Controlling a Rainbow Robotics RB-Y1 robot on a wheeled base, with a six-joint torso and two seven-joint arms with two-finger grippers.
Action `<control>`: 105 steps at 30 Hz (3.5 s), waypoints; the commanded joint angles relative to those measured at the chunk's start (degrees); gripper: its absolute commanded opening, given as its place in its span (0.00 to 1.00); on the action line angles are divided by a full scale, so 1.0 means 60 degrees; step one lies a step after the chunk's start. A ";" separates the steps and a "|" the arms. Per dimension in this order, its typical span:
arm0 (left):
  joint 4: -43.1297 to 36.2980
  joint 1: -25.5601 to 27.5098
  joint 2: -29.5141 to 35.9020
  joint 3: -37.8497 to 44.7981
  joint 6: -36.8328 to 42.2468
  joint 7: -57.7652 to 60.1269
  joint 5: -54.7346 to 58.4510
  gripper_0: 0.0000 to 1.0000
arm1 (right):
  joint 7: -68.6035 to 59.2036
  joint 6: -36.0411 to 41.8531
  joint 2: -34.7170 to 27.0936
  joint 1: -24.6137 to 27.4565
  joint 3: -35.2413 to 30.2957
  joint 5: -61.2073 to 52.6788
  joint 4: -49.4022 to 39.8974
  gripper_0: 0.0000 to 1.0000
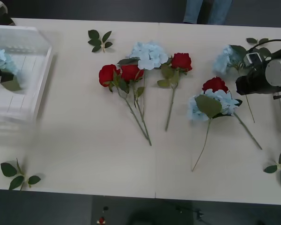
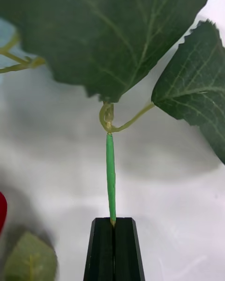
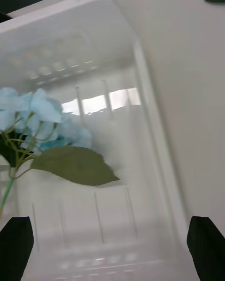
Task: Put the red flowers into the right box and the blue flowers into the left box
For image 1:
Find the person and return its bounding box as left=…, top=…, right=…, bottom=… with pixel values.
left=183, top=0, right=234, bottom=26

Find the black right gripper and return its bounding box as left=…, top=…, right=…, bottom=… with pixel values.
left=235, top=69, right=258, bottom=96

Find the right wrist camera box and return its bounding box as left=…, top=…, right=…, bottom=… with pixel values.
left=244, top=52, right=263, bottom=69

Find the pale blue flower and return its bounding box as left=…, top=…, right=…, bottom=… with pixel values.
left=188, top=88, right=243, bottom=173
left=212, top=44, right=256, bottom=124
left=117, top=41, right=170, bottom=118
left=0, top=44, right=23, bottom=92

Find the red rose with stem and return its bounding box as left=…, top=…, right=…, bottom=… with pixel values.
left=202, top=76, right=263, bottom=150
left=98, top=64, right=153, bottom=146
left=118, top=65, right=150, bottom=141
left=156, top=52, right=193, bottom=132

